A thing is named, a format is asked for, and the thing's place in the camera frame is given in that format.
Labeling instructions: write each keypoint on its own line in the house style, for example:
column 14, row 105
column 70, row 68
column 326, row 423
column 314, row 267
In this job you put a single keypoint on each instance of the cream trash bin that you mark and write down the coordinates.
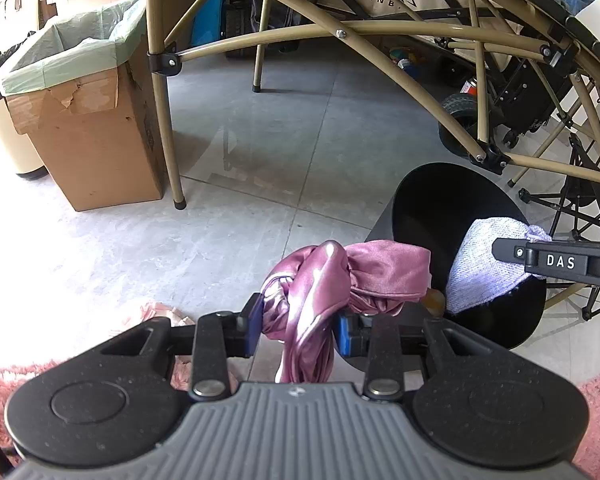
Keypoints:
column 5, row 130

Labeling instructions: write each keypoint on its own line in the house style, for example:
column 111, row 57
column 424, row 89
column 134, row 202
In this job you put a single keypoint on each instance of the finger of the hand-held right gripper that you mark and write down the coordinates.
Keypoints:
column 510, row 251

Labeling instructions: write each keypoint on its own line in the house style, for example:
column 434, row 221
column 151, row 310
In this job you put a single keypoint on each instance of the purple knit cloth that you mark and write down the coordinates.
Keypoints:
column 480, row 270

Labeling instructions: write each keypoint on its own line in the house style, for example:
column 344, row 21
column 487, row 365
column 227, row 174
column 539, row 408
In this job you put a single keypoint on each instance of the colourful toy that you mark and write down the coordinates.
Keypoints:
column 405, row 62

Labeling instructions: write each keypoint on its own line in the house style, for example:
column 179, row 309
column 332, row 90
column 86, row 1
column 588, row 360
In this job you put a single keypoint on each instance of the green plastic bin liner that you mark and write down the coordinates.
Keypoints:
column 30, row 72

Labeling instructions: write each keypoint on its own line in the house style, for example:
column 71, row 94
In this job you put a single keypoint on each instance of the black round trash bin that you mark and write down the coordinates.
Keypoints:
column 430, row 200

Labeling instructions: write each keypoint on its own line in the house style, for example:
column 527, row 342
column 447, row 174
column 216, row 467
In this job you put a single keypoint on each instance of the olive folding table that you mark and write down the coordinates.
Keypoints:
column 164, row 135

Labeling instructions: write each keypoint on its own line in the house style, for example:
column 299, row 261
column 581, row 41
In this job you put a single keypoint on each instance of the crumpled pale pink paper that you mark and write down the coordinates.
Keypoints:
column 165, row 312

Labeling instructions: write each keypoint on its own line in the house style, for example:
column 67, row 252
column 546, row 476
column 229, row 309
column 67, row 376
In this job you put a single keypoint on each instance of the blue panel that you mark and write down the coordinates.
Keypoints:
column 207, row 10

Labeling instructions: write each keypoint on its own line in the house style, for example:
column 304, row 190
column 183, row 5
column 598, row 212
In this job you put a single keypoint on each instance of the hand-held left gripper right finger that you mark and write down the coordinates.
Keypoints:
column 342, row 335

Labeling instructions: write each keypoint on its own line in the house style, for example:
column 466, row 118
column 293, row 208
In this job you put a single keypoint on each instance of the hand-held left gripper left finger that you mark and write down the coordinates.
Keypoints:
column 252, row 322

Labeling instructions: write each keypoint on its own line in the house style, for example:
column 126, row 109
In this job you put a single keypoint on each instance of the pink satin cloth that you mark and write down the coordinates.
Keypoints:
column 320, row 285

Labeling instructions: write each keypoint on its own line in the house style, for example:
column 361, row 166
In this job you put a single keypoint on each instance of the torn cardboard box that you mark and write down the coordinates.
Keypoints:
column 95, row 150

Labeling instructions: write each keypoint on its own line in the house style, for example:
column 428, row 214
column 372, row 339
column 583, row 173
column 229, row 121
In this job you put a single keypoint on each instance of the red metal can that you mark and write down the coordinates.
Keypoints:
column 470, row 87

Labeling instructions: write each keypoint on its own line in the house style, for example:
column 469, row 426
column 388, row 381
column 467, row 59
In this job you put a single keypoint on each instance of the dark grey bag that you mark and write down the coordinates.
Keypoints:
column 280, row 25

